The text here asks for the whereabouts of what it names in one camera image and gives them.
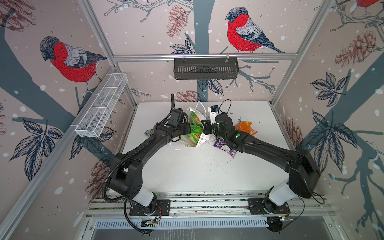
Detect green Lays chips packet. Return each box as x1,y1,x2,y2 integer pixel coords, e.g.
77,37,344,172
188,125,203,145

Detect green corn snack packet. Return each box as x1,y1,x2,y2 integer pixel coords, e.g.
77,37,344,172
190,112,202,127

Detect white printed paper bag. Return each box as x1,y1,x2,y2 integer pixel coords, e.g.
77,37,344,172
170,102,214,151

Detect purple snack packet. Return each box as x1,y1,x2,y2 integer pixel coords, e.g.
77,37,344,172
214,138,237,159

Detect orange chips packet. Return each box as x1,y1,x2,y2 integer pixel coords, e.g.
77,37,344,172
235,122,258,136

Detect teal red candy packet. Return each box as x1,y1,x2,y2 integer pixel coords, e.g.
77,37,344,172
145,129,154,137

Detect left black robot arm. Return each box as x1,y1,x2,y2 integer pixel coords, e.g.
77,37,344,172
102,109,191,212

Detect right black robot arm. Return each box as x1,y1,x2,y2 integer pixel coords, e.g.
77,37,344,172
202,113,321,213

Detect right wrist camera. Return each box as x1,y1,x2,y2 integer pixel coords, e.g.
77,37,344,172
209,105,219,125

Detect black hanging wire basket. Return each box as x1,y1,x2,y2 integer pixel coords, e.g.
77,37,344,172
174,58,239,80

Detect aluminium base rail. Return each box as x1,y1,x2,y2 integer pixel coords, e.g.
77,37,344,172
85,191,336,219

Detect horizontal aluminium frame bar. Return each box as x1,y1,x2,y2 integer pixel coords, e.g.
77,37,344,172
113,53,299,63

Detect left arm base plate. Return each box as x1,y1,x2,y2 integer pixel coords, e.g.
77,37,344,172
129,200,171,217

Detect white mesh wall shelf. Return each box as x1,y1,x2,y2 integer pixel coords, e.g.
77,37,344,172
75,73,128,138

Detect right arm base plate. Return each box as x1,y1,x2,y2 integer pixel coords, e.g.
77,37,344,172
248,198,291,215

